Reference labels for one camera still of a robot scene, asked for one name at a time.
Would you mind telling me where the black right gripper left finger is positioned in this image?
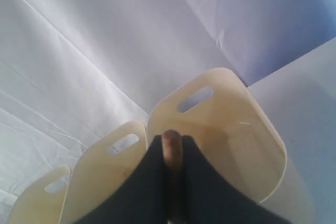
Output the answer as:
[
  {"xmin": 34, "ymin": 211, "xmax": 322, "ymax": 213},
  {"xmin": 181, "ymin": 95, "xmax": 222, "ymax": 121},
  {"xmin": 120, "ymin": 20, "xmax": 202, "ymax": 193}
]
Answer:
[{"xmin": 76, "ymin": 135, "xmax": 167, "ymax": 224}]

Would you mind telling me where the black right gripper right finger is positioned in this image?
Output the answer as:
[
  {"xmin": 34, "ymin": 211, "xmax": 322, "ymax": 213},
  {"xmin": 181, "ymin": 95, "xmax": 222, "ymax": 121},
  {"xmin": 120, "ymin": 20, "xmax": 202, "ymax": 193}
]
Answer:
[{"xmin": 174, "ymin": 134, "xmax": 274, "ymax": 224}]

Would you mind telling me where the wooden chopstick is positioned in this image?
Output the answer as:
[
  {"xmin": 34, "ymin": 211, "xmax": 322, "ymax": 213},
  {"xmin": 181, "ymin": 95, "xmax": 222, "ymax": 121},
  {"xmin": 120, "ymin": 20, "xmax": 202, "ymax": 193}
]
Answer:
[{"xmin": 162, "ymin": 129, "xmax": 182, "ymax": 224}]

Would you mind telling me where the cream bin with triangle mark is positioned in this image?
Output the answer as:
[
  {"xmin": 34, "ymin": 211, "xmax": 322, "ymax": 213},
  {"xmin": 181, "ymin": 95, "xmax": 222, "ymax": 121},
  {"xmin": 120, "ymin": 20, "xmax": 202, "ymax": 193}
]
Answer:
[{"xmin": 59, "ymin": 121, "xmax": 147, "ymax": 223}]

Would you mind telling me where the cream bin with square mark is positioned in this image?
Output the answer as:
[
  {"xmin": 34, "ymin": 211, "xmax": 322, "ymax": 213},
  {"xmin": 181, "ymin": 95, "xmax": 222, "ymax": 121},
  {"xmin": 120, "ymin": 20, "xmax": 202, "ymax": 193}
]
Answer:
[{"xmin": 147, "ymin": 68, "xmax": 287, "ymax": 202}]

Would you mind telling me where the cream bin with circle mark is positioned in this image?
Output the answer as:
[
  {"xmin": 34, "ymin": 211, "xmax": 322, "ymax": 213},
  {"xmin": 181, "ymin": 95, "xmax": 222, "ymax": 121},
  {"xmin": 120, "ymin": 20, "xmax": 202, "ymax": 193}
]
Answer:
[{"xmin": 6, "ymin": 165, "xmax": 71, "ymax": 224}]

